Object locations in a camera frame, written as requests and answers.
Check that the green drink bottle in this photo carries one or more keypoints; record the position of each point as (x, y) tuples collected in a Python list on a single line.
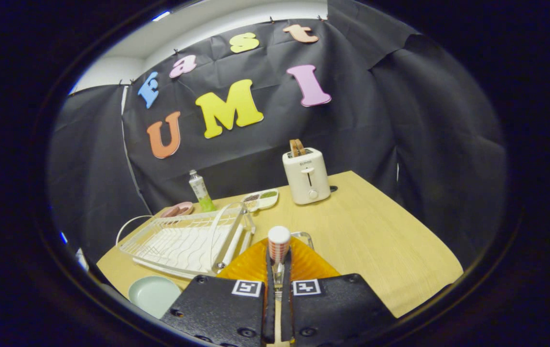
[(199, 188)]

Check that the pink oval plate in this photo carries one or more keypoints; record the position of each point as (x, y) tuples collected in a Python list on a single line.
[(184, 208)]

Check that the white toaster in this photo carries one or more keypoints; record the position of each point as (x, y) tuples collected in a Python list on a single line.
[(304, 188)]

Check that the brown bread slice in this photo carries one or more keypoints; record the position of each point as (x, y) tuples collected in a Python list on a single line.
[(297, 147)]

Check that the white drip tray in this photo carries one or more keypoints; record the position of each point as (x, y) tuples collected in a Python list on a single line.
[(178, 248)]

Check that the light green plate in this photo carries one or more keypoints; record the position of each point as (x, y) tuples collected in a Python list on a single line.
[(152, 294)]

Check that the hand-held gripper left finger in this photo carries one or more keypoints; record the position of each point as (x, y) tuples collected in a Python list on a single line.
[(269, 313)]

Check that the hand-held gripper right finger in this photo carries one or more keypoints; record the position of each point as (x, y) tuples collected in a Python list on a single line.
[(287, 313)]

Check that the white divided dish with beans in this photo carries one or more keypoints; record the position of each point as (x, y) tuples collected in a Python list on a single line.
[(263, 202)]

